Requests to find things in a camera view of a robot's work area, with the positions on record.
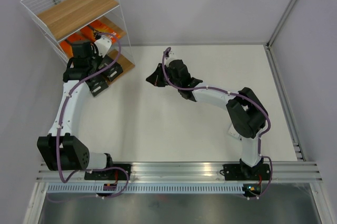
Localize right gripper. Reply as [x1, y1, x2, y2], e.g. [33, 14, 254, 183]
[146, 63, 181, 89]

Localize white wire shelf rack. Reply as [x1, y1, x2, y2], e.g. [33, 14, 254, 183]
[21, 0, 135, 74]

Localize orange razor box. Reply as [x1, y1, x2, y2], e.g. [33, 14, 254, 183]
[80, 18, 126, 42]
[60, 38, 78, 59]

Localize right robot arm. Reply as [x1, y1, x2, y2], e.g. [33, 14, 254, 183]
[146, 60, 271, 179]

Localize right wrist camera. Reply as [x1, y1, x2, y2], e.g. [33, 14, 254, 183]
[165, 51, 177, 63]

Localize aluminium rail frame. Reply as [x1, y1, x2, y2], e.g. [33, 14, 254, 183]
[34, 160, 324, 182]

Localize white slotted cable duct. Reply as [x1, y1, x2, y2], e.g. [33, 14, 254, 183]
[47, 183, 261, 194]

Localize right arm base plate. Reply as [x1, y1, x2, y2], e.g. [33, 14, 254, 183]
[221, 163, 271, 182]

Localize wooden shelf board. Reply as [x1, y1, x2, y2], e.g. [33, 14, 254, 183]
[108, 50, 135, 85]
[38, 0, 119, 40]
[57, 15, 127, 59]

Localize middle wooden shelf board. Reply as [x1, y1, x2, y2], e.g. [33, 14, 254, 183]
[57, 15, 127, 59]

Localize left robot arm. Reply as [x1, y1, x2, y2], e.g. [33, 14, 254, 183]
[37, 37, 115, 180]

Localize white Gillette razor pack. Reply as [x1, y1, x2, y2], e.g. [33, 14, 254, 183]
[228, 124, 242, 141]

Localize bottom wooden shelf board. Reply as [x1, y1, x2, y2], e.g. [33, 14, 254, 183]
[108, 50, 135, 85]

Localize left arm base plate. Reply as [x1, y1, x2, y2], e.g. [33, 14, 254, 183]
[84, 163, 132, 181]

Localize black green razor box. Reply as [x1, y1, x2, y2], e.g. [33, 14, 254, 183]
[86, 75, 108, 97]
[99, 55, 123, 82]

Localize top wooden shelf board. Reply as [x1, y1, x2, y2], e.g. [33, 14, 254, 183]
[38, 0, 119, 40]

